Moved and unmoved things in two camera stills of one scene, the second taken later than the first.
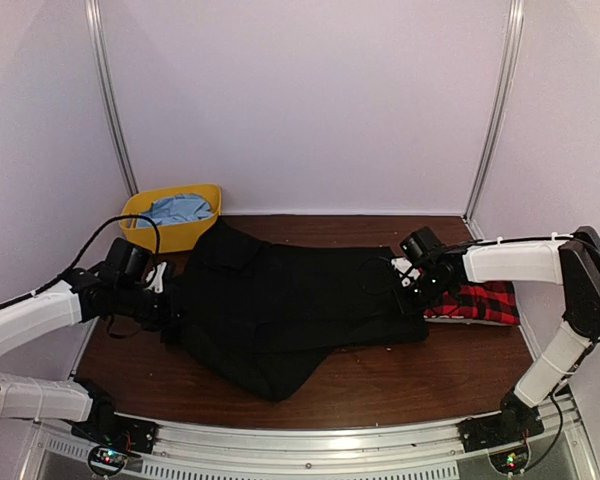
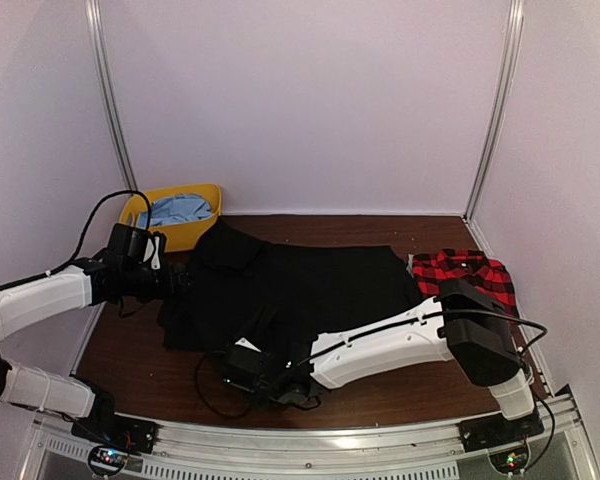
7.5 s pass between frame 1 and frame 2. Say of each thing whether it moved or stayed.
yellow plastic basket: stayed
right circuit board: stayed
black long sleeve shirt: stayed
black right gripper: moved
